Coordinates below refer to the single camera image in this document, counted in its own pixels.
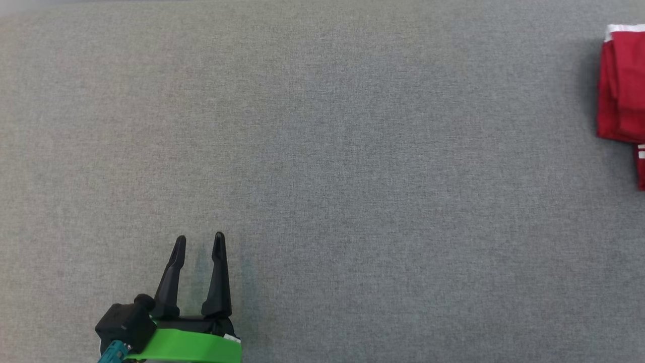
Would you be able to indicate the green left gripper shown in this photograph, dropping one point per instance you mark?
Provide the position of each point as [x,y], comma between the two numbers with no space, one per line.
[191,345]

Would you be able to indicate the red basketball jersey white trim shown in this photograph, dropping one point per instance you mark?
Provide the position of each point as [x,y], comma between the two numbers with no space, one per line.
[641,169]

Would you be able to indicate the red shirt with white band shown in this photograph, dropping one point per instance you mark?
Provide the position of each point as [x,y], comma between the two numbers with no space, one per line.
[622,85]

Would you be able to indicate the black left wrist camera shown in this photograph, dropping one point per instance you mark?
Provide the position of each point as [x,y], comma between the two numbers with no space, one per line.
[126,322]

